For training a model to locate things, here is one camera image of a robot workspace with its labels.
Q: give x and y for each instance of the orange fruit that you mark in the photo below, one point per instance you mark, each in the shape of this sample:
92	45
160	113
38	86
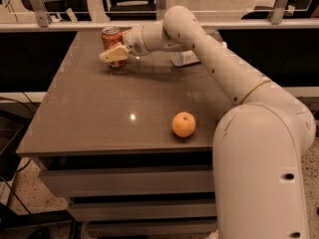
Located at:
183	124

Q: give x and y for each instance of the middle grey drawer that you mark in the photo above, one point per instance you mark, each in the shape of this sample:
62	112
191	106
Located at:
142	210

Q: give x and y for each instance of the bottom grey drawer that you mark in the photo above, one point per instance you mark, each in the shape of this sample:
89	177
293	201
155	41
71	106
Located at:
132	229

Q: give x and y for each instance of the red coke can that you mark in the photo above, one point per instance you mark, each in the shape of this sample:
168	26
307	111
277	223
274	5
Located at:
110	37

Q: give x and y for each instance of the top grey drawer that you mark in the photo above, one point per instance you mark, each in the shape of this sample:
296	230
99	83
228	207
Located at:
128	181

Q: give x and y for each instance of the grey drawer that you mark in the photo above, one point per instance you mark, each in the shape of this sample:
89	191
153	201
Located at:
128	181
132	229
142	210

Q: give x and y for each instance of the black office chair middle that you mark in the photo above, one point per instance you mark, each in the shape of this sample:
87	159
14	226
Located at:
126	10

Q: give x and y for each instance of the black office chair right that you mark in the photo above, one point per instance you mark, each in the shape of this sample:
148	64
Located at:
285	9

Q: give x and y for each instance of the black office chair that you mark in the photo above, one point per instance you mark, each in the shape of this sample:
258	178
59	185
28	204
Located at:
65	9
126	10
285	9

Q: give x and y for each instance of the grey drawer cabinet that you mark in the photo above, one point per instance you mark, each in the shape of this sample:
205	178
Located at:
93	117

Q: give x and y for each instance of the clear plastic water bottle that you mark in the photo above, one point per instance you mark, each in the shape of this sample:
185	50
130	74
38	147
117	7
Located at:
194	56

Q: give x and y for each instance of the black office chair left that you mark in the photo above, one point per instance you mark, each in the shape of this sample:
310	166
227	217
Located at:
65	9

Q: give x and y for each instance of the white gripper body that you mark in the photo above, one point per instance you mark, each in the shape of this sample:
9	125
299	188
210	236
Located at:
134	40

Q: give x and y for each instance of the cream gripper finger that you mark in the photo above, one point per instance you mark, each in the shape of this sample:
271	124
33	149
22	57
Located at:
118	52

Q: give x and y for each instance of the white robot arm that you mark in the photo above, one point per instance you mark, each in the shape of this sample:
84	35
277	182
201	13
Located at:
257	145

